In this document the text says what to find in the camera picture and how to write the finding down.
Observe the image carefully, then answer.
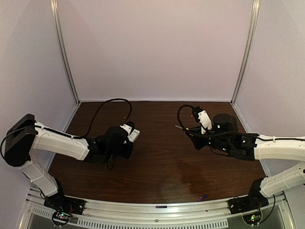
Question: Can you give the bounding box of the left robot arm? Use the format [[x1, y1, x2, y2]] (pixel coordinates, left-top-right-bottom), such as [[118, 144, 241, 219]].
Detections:
[[0, 114, 140, 202]]

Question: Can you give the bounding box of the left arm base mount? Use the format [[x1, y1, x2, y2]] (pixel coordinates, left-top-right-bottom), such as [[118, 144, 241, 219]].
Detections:
[[43, 197, 85, 215]]

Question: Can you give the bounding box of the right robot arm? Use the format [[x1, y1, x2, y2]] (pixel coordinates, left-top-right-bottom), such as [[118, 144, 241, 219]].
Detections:
[[182, 114, 305, 198]]

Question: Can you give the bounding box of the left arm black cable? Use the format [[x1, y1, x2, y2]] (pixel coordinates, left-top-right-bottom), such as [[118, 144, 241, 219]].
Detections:
[[0, 98, 133, 167]]

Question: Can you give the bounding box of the front aluminium rail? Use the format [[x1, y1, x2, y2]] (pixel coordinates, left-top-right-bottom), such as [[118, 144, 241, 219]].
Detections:
[[23, 188, 296, 229]]

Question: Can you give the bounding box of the right aluminium frame post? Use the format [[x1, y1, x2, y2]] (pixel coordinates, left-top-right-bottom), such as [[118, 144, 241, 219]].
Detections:
[[231, 0, 260, 105]]

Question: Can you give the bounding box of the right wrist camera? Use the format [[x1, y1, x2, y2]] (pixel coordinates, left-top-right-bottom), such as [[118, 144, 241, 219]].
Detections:
[[192, 106, 212, 135]]

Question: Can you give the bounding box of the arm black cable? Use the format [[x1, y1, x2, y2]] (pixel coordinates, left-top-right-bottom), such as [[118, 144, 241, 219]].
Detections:
[[0, 98, 133, 167], [177, 104, 305, 156]]

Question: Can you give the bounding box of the left aluminium frame post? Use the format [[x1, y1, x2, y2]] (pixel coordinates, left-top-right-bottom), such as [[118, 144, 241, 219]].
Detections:
[[51, 0, 80, 104]]

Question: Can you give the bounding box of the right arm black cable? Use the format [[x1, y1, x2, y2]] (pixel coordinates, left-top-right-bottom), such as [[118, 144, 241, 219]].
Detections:
[[177, 104, 305, 156]]

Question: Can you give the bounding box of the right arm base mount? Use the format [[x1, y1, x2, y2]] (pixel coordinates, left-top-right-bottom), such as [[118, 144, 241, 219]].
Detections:
[[227, 196, 269, 215]]

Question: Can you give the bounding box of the aluminium frame post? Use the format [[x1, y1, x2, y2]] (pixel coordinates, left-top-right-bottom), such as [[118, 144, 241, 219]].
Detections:
[[231, 0, 260, 105], [51, 0, 80, 104]]

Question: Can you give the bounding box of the white remote control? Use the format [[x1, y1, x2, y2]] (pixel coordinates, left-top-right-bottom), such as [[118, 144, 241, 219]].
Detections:
[[128, 129, 140, 143]]

